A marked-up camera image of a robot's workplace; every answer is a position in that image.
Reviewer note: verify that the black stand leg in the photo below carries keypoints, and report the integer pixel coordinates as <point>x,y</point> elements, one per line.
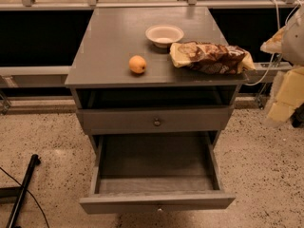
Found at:
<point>22,190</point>

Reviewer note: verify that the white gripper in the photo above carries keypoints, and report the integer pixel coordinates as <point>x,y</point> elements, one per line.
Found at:
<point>294,43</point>

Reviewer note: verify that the grey drawer cabinet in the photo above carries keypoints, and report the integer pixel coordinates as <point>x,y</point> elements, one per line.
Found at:
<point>100,77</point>

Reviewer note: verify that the open grey drawer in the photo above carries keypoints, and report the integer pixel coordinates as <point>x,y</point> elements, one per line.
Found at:
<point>155,172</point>

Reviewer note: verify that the closed grey drawer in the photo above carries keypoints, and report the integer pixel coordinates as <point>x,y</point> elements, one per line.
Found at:
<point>154,120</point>

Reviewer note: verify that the orange fruit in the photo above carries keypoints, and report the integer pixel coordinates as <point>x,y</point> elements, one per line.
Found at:
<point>137,64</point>

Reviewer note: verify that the brown chip bag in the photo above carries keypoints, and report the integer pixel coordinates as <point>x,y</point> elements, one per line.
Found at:
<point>211,59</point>

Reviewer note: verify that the metal railing frame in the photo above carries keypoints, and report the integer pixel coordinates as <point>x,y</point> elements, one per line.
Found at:
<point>41,38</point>

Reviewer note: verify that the white paper bowl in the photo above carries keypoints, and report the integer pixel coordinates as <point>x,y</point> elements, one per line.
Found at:
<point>163,36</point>

